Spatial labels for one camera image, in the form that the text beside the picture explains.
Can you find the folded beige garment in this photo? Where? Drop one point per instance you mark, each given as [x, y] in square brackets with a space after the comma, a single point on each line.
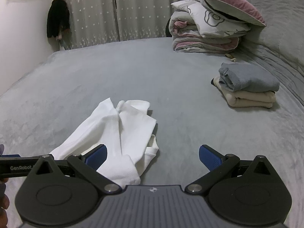
[249, 99]

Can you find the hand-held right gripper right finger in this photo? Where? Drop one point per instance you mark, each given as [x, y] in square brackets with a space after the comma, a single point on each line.
[210, 159]

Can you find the grey padded headboard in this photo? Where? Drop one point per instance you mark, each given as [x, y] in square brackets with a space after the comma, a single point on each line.
[280, 9]

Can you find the black cloth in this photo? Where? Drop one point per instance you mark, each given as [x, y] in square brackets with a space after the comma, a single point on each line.
[168, 28]

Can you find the folded grey sweater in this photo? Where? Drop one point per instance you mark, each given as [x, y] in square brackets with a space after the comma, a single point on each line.
[251, 76]

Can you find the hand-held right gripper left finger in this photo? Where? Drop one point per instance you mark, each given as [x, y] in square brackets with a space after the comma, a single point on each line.
[97, 158]

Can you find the folded floral quilt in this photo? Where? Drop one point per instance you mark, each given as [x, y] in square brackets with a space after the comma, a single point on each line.
[213, 19]

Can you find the white printed t-shirt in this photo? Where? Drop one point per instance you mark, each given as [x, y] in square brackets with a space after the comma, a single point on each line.
[133, 128]

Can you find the pink grey pillow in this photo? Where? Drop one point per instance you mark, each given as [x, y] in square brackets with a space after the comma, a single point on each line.
[237, 4]

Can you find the person's left hand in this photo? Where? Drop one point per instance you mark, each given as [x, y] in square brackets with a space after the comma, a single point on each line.
[2, 209]

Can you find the black hanging clothes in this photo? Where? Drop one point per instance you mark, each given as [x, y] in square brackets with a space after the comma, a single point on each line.
[57, 16]

